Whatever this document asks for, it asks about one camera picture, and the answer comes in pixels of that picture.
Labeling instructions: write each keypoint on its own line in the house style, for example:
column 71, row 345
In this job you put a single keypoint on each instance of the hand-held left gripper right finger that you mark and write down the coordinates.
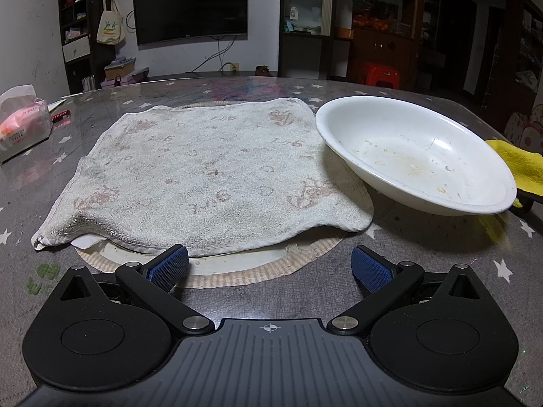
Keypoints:
column 371, row 267

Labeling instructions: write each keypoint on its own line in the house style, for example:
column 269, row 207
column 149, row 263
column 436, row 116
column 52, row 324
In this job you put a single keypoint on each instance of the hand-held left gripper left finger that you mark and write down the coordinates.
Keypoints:
column 169, row 265

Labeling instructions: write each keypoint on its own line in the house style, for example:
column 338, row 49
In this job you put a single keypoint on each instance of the white bowl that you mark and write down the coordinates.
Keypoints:
column 403, row 157

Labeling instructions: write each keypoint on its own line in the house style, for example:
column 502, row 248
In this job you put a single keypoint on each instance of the yellow cleaning cloth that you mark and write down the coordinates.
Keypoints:
column 526, row 165

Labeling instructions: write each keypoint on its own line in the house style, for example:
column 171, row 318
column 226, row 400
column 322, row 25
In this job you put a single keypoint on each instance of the round beige striped mat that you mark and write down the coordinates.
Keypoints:
column 237, row 277

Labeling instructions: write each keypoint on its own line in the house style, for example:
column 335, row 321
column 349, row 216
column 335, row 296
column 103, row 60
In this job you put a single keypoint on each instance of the white patterned towel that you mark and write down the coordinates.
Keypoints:
column 203, row 178

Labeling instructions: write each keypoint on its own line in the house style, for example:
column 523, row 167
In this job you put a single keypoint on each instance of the dark television stand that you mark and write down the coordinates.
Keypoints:
column 191, row 77

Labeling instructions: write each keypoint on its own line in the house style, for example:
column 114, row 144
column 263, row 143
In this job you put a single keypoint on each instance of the red plastic stool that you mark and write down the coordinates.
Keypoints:
column 380, row 74

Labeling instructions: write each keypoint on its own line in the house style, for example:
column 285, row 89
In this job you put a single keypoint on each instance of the white paper sheet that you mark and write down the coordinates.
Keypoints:
column 56, row 105

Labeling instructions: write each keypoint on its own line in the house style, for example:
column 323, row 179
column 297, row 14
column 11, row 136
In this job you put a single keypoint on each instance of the stack of boxes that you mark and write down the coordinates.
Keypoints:
column 123, row 72

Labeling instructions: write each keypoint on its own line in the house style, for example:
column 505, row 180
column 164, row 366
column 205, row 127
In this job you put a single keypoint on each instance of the pink tissue pack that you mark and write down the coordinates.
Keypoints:
column 23, row 127

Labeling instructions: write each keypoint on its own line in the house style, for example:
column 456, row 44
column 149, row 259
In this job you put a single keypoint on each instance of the polka dot play tent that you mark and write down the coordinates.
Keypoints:
column 528, row 129

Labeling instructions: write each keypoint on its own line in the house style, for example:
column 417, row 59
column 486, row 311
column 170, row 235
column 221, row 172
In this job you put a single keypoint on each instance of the cream tote bag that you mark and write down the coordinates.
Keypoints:
column 111, row 27

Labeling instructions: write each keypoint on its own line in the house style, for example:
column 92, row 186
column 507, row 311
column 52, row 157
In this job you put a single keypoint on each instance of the dark display cabinet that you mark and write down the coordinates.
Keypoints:
column 348, row 17

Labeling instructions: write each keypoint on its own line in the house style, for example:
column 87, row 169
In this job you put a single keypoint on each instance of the black flat television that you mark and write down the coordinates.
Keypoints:
column 191, row 6

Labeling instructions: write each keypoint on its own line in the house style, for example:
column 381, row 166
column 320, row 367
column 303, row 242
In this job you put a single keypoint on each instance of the dark open shelf unit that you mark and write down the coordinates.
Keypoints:
column 76, row 17

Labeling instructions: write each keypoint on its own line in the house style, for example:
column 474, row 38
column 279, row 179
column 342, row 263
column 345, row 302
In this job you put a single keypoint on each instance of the wall power socket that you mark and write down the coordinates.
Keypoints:
column 234, row 67

